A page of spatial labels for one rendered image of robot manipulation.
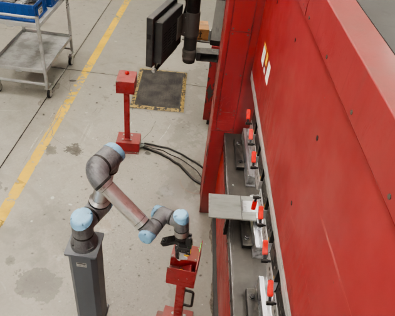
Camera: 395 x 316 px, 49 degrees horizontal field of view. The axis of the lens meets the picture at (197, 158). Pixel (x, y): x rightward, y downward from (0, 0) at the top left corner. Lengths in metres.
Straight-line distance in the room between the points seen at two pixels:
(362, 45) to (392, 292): 0.61
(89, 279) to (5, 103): 2.88
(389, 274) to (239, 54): 2.10
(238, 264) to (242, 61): 1.28
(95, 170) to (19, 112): 2.98
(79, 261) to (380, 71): 1.93
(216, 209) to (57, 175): 2.03
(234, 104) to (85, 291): 1.55
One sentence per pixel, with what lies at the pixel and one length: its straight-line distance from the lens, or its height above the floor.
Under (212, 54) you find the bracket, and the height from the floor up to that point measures 1.20.
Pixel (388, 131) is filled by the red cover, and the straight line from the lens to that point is 0.96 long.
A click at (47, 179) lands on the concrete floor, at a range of 4.07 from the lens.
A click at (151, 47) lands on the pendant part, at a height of 1.39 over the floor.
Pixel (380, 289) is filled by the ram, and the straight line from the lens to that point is 1.00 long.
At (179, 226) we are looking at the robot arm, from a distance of 2.13.
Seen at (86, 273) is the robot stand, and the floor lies 0.61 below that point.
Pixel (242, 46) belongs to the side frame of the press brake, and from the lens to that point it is 2.82.
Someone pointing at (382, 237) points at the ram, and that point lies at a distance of 0.99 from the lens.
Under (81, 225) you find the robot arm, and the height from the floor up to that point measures 0.99.
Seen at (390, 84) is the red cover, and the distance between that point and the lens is 1.06.
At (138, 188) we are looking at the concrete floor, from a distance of 3.91.
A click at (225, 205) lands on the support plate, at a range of 2.45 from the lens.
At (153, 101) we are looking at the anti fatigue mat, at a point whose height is 0.02.
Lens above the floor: 2.75
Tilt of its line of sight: 40 degrees down
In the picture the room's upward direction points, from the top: 7 degrees clockwise
